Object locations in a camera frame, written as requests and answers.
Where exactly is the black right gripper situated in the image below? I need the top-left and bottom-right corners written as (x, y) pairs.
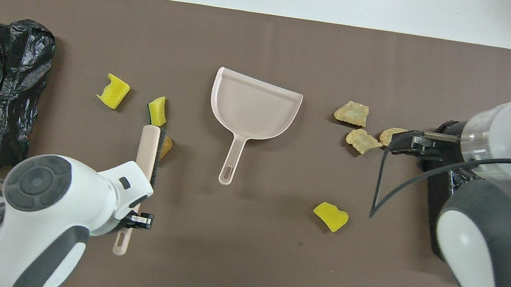
top-left (383, 112), bottom-right (467, 177)

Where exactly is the tan paper scrap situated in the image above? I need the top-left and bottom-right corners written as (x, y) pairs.
top-left (344, 127), bottom-right (385, 157)
top-left (333, 99), bottom-right (370, 128)
top-left (378, 125), bottom-right (408, 149)

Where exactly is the beige hand brush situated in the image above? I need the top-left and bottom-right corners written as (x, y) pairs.
top-left (112, 122), bottom-right (169, 260)

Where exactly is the brown nugget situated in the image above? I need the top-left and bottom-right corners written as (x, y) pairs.
top-left (160, 136), bottom-right (174, 161)

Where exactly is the lumpy yellow sponge piece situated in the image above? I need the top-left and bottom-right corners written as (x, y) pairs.
top-left (311, 200), bottom-right (351, 235)

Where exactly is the narrow yellow green sponge piece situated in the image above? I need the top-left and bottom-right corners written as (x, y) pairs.
top-left (144, 95), bottom-right (170, 128)

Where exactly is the wide yellow green sponge piece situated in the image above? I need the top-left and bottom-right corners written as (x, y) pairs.
top-left (95, 72), bottom-right (132, 112)

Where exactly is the pink plastic dustpan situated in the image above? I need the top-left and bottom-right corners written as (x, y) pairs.
top-left (200, 66), bottom-right (306, 194)

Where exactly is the open bin with black liner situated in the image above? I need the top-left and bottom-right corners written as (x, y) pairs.
top-left (411, 158), bottom-right (469, 262)

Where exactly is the brown table mat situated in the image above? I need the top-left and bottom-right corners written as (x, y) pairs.
top-left (0, 0), bottom-right (511, 287)

